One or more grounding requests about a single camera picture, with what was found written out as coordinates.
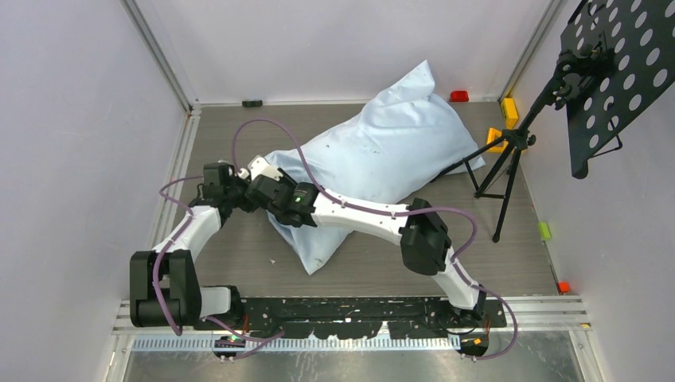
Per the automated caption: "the green block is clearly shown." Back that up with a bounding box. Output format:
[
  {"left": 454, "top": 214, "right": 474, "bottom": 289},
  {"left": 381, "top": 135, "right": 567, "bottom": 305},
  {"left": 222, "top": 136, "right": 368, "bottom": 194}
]
[{"left": 537, "top": 221, "right": 552, "bottom": 242}]

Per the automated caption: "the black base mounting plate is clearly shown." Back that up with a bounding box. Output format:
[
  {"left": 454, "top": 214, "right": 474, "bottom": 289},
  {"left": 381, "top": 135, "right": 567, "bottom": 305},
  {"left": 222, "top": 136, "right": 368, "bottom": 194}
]
[{"left": 192, "top": 294, "right": 509, "bottom": 341}]

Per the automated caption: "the yellow block on rail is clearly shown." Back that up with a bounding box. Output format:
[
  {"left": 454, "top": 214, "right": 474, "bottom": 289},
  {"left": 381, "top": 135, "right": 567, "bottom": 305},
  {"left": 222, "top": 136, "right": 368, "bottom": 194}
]
[{"left": 500, "top": 97, "right": 520, "bottom": 129}]

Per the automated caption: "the small black wall object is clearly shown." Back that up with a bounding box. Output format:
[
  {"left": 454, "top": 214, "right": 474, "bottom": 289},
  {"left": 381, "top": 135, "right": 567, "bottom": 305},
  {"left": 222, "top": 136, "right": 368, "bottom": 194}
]
[{"left": 241, "top": 99, "right": 263, "bottom": 108}]

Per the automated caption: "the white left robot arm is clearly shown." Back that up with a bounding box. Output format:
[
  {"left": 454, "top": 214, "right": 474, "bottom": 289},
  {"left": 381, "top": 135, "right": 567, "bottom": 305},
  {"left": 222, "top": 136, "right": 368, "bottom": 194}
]
[{"left": 129, "top": 162, "right": 252, "bottom": 334}]

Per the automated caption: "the black perforated stand plate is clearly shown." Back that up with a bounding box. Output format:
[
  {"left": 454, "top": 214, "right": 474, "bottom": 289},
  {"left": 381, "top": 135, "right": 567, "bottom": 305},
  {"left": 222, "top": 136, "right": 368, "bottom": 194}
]
[{"left": 556, "top": 0, "right": 674, "bottom": 179}]

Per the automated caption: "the light blue pillowcase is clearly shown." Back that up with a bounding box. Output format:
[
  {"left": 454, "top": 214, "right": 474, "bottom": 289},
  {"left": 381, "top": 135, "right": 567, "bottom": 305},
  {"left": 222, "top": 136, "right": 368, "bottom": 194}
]
[{"left": 263, "top": 59, "right": 487, "bottom": 277}]

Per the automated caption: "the black tripod stand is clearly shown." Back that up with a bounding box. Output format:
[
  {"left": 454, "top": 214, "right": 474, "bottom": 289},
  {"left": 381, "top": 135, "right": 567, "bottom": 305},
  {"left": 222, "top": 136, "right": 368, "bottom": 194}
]
[{"left": 434, "top": 44, "right": 609, "bottom": 243}]

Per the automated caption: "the slotted cable duct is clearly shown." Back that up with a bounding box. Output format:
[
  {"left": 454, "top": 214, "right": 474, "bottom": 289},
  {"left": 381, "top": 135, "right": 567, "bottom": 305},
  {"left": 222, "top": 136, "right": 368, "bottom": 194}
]
[{"left": 131, "top": 334, "right": 460, "bottom": 352}]

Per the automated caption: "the yellow block near tripod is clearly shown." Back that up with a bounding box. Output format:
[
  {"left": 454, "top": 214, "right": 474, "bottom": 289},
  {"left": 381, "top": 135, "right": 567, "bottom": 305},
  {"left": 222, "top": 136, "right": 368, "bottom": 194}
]
[{"left": 486, "top": 127, "right": 508, "bottom": 154}]

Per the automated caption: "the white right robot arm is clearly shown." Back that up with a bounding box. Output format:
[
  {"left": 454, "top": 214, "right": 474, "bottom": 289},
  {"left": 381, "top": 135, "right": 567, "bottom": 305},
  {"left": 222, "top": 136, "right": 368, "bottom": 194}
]
[{"left": 236, "top": 157, "right": 486, "bottom": 327}]

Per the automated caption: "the small orange block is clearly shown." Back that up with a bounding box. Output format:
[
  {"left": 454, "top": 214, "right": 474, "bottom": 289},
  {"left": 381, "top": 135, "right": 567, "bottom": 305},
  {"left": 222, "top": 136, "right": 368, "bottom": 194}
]
[{"left": 556, "top": 282, "right": 571, "bottom": 294}]

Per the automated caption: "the red toy block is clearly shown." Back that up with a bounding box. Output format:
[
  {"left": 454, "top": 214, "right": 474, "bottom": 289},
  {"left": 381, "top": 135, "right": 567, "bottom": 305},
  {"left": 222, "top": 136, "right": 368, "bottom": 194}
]
[{"left": 449, "top": 90, "right": 470, "bottom": 103}]

